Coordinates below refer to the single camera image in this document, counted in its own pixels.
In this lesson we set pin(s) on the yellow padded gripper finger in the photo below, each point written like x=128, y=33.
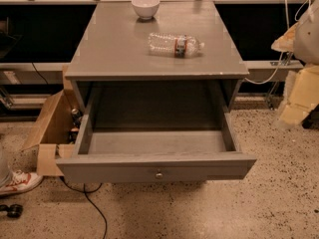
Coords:
x=300, y=97

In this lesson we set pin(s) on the clear plastic water bottle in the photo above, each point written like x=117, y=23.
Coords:
x=171, y=45

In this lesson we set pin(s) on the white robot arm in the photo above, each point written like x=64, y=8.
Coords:
x=302, y=39

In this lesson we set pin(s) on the grey open top drawer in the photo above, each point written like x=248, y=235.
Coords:
x=129, y=137

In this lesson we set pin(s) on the grey wooden cabinet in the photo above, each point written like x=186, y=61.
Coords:
x=177, y=71

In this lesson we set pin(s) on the white ceramic bowl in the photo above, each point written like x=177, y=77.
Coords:
x=146, y=9

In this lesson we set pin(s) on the drink can in box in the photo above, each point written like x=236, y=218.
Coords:
x=77, y=117

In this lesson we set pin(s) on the brown cardboard box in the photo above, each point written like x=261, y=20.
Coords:
x=50, y=132

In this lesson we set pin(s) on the white and red sneaker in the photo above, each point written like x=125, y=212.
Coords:
x=20, y=182

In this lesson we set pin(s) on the black caster wheel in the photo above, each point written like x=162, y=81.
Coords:
x=13, y=211

